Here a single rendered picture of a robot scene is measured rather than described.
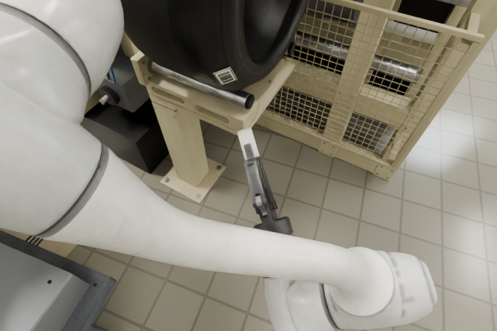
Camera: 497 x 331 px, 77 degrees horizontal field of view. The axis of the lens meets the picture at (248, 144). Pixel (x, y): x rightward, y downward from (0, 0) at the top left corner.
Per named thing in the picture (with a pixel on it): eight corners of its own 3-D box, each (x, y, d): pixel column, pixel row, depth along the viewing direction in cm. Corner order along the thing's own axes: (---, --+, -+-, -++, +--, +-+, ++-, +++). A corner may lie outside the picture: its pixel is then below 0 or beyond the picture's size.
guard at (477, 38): (227, 102, 170) (217, -33, 115) (229, 100, 171) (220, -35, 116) (393, 170, 144) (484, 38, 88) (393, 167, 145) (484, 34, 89)
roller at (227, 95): (146, 66, 95) (152, 53, 95) (154, 72, 99) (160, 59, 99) (245, 107, 84) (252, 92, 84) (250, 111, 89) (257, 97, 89)
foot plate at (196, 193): (160, 182, 174) (159, 180, 173) (188, 148, 188) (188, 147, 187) (200, 204, 166) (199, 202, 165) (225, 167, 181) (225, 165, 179)
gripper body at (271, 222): (253, 247, 58) (240, 199, 61) (262, 242, 67) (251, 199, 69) (291, 237, 57) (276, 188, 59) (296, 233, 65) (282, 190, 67)
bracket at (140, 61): (138, 83, 98) (129, 57, 91) (208, 22, 119) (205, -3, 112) (146, 87, 97) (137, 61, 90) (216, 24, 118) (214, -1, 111)
